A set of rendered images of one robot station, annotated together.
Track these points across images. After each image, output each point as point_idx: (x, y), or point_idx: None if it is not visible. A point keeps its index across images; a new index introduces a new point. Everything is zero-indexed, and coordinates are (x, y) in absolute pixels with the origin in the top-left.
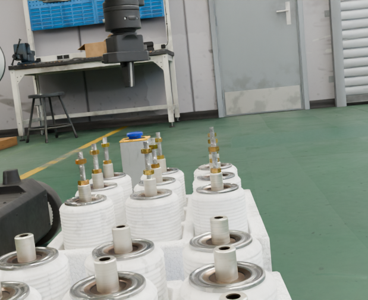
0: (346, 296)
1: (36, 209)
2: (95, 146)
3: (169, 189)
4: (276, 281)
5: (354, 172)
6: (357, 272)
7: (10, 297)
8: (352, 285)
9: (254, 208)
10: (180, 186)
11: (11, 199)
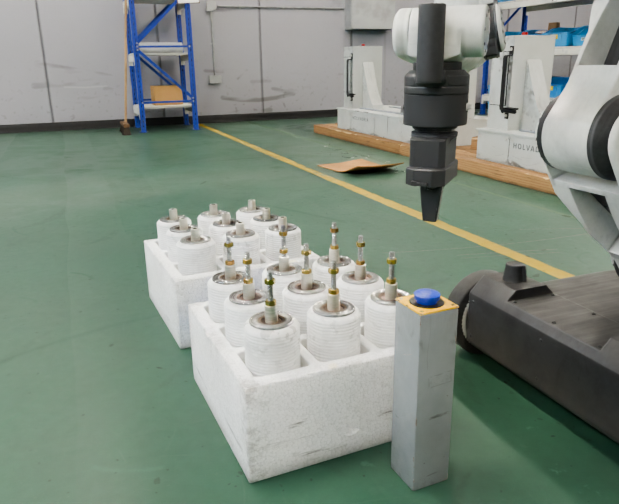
0: (133, 433)
1: (594, 382)
2: (358, 238)
3: (273, 272)
4: (174, 275)
5: None
6: (111, 478)
7: (257, 217)
8: (123, 451)
9: (215, 339)
10: (282, 293)
11: (571, 331)
